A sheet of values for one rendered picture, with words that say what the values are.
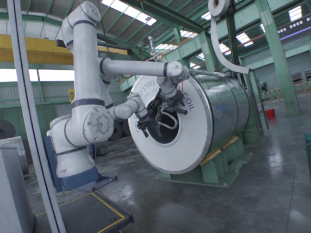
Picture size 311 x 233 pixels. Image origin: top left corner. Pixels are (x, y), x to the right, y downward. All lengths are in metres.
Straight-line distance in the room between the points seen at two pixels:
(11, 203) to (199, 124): 1.31
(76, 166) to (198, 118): 1.04
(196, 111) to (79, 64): 1.01
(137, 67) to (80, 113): 0.46
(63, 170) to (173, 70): 0.75
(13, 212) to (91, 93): 0.60
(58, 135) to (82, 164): 0.18
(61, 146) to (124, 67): 0.57
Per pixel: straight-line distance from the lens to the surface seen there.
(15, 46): 1.14
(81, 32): 0.94
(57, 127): 0.88
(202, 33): 6.95
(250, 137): 3.10
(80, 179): 0.86
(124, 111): 0.97
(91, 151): 2.75
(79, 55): 0.87
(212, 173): 1.80
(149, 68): 0.99
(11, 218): 0.94
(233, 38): 2.36
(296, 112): 5.90
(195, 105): 1.47
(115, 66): 1.10
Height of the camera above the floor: 0.78
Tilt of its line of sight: 1 degrees up
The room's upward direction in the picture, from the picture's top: 14 degrees counter-clockwise
